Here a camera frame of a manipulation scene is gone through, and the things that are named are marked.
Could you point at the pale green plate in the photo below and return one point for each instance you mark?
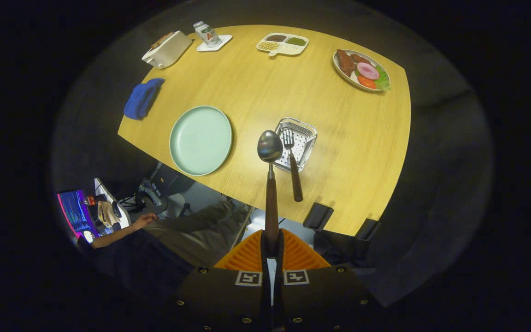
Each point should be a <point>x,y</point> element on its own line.
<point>201,140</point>

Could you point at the white toaster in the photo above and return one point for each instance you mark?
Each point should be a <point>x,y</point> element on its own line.
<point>171,50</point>

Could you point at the person's dark shirt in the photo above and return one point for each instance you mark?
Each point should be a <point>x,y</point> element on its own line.
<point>132,267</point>

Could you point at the white labelled bottle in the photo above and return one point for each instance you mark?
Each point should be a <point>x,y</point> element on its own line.
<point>208,34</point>

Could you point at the tan cloth item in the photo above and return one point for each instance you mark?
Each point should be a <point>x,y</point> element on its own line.
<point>106,214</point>

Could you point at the computer monitor with purple screen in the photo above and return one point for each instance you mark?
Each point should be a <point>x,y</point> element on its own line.
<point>76,214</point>

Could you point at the white plate with food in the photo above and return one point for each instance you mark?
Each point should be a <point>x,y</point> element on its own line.
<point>362,70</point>

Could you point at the black table bracket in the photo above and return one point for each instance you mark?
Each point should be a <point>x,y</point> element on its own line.
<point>318,216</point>
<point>368,229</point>

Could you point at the person's grey trousers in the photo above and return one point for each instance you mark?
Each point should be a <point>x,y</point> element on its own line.
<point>191,235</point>

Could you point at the dark floor equipment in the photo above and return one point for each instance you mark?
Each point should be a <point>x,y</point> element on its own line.
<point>173,180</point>

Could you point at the white divided dish with beans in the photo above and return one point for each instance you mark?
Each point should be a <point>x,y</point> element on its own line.
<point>283,44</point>

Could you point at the toast slice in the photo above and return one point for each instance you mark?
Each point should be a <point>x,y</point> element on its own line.
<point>162,40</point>

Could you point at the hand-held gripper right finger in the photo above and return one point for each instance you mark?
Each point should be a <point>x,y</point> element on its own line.
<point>280,299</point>

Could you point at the white square coaster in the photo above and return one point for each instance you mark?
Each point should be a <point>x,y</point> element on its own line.
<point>225,40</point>

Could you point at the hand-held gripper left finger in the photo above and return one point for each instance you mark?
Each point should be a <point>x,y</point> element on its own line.
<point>264,299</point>

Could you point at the white side desk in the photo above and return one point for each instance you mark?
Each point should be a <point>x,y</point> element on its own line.
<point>122,212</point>

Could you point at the blue folded towel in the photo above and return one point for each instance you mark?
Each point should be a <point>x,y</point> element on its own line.
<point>142,99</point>

